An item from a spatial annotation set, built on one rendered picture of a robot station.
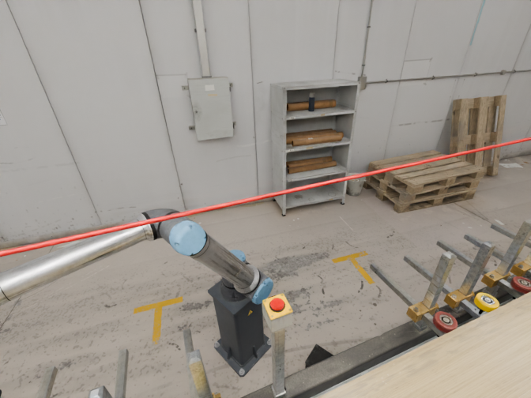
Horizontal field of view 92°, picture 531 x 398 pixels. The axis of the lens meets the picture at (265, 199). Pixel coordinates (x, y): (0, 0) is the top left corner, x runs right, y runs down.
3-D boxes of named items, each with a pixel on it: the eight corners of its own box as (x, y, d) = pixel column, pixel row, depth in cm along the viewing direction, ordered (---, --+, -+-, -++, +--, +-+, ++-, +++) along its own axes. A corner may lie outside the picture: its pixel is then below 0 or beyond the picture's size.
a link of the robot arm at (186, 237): (257, 269, 153) (175, 200, 98) (280, 285, 142) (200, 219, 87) (242, 291, 149) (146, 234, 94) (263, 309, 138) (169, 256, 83)
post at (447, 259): (412, 326, 127) (442, 251, 103) (417, 324, 128) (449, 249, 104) (418, 332, 124) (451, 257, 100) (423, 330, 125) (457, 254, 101)
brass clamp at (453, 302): (442, 300, 128) (445, 293, 126) (461, 291, 132) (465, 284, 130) (453, 309, 123) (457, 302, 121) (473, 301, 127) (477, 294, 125)
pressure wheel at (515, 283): (525, 298, 125) (537, 282, 119) (523, 308, 120) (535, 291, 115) (505, 289, 130) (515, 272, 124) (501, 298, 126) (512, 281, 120)
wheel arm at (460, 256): (435, 245, 158) (437, 240, 156) (439, 244, 159) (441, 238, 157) (517, 301, 123) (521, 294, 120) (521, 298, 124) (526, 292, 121)
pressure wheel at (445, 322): (448, 332, 112) (457, 314, 106) (450, 348, 106) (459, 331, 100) (427, 324, 115) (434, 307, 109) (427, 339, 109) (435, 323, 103)
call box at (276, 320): (263, 316, 82) (261, 299, 79) (283, 309, 85) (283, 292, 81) (271, 336, 77) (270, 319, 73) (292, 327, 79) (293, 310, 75)
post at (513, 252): (483, 292, 141) (525, 219, 117) (487, 290, 142) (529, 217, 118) (490, 297, 138) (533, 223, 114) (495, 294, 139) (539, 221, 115)
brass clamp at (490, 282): (479, 280, 134) (483, 273, 132) (496, 272, 138) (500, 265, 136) (491, 289, 129) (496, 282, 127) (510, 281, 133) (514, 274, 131)
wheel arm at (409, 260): (402, 260, 152) (404, 255, 150) (407, 259, 153) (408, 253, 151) (478, 323, 117) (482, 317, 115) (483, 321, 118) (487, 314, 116)
